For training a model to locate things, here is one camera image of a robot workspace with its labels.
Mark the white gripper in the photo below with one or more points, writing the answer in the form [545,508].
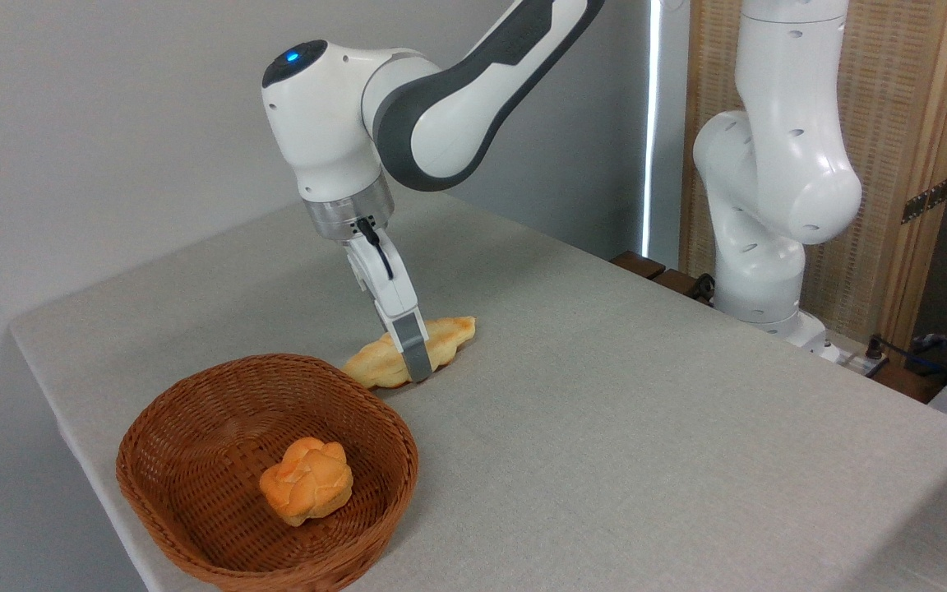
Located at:
[383,284]

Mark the long golden bread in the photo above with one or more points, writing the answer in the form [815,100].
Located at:
[371,366]

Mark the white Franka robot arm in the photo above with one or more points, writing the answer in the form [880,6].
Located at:
[325,123]

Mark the round golden bread roll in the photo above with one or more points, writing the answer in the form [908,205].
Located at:
[309,481]

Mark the brown wicker basket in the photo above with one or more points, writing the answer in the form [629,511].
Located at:
[194,427]

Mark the dark brown wooden block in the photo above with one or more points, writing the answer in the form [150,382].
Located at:
[905,382]
[638,264]
[679,284]

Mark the black power plug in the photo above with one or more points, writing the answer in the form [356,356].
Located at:
[876,349]

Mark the dark metal screen hinge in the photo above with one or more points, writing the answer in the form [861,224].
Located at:
[926,200]

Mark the wooden rattan folding screen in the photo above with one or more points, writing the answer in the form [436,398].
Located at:
[905,99]

